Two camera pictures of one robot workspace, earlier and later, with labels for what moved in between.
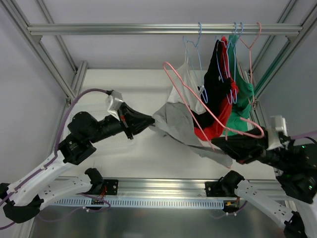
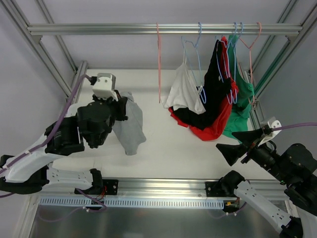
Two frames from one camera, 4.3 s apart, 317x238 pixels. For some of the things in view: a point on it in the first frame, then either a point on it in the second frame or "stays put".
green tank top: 241,108 stays put
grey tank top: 176,120 → 131,132
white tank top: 185,89 stays put
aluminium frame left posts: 34,41 stays put
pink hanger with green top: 250,102 stays put
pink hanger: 196,93 → 159,61
